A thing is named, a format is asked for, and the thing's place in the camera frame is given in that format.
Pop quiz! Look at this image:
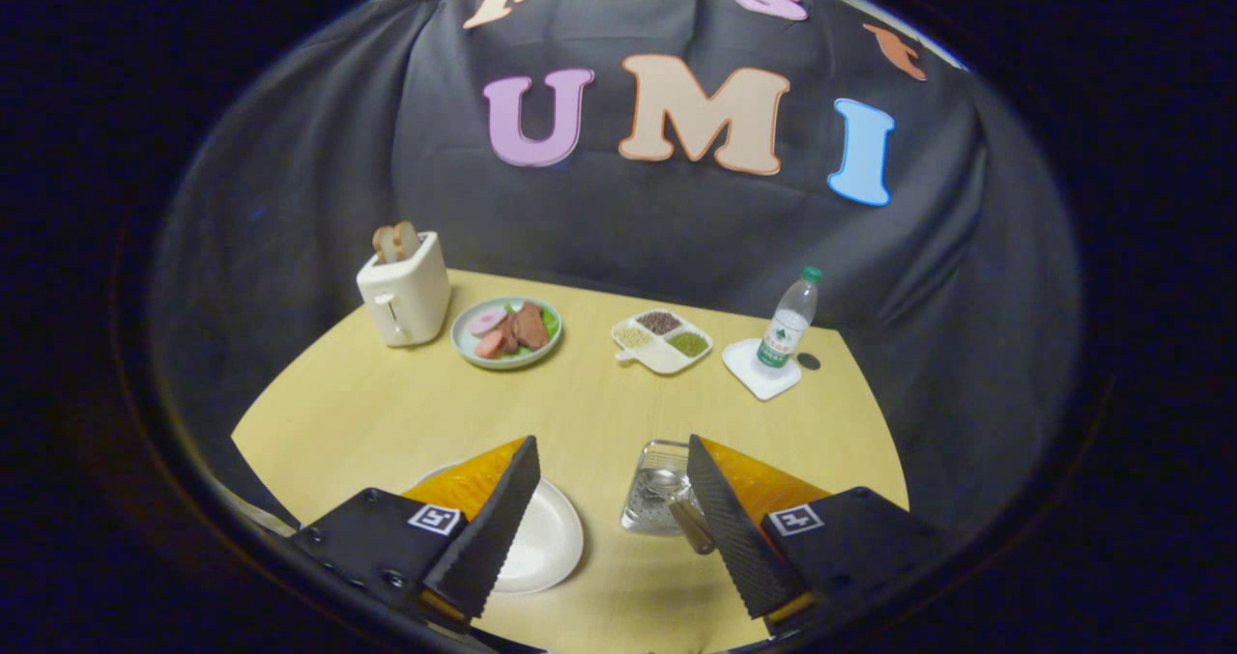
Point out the metal spoon with wooden handle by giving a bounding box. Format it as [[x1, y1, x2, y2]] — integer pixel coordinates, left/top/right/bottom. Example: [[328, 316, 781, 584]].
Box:
[[667, 488, 718, 555]]

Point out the brown meat slice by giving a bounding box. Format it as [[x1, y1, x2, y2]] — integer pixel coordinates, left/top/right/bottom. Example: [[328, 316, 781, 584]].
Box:
[[512, 303, 551, 351]]

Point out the metal wire basket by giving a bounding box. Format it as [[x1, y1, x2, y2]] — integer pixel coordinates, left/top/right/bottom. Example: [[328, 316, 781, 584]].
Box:
[[620, 440, 703, 537]]

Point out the white square coaster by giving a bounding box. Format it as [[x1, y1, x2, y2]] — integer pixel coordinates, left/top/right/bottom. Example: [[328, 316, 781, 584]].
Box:
[[721, 337, 803, 402]]

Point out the green plate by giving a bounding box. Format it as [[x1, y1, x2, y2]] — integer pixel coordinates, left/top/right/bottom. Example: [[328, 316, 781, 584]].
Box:
[[450, 296, 563, 372]]

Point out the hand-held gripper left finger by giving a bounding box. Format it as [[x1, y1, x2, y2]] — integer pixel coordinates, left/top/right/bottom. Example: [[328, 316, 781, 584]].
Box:
[[288, 436, 542, 636]]

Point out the large white plate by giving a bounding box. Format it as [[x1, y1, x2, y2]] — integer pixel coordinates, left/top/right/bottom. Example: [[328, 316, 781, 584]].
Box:
[[411, 461, 586, 595]]

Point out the clear plastic water bottle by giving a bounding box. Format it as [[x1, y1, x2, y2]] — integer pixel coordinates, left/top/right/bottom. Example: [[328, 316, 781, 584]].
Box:
[[755, 266, 823, 372]]

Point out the white divided grain dish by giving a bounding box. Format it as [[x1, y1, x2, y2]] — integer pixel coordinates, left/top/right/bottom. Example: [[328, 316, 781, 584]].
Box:
[[611, 308, 714, 376]]

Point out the white toaster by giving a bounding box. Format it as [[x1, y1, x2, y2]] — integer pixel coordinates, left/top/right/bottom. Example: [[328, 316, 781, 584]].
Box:
[[356, 231, 452, 349]]

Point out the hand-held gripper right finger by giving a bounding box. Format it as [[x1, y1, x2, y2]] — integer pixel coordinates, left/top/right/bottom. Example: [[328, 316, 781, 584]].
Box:
[[687, 433, 960, 636]]

